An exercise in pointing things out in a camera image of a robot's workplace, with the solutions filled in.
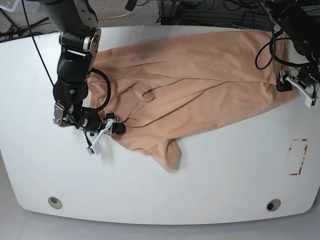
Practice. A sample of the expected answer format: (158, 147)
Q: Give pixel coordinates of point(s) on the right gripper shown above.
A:
(91, 122)

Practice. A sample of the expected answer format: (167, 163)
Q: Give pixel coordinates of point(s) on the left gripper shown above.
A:
(305, 79)

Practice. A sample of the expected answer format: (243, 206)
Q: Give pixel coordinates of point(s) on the peach T-shirt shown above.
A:
(174, 87)

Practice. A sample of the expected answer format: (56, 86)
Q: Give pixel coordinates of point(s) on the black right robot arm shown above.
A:
(79, 39)

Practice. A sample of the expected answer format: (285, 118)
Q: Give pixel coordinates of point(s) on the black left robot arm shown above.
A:
(288, 17)

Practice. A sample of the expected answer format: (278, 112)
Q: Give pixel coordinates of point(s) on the red tape rectangle marking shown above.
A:
(296, 156)

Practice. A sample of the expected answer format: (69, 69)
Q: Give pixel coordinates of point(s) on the black tripod stand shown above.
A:
(15, 31)

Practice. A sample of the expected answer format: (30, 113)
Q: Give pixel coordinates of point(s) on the translucent plastic storage box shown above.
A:
(15, 6)

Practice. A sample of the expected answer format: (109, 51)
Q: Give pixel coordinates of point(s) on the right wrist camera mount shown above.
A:
(105, 128)

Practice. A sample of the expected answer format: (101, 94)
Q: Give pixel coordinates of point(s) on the left table cable grommet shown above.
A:
(55, 203)

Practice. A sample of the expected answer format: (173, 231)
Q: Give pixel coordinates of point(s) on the table cable grommet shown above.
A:
(55, 203)
(273, 205)

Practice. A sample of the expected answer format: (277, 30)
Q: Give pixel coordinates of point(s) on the right table cable grommet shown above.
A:
(273, 205)

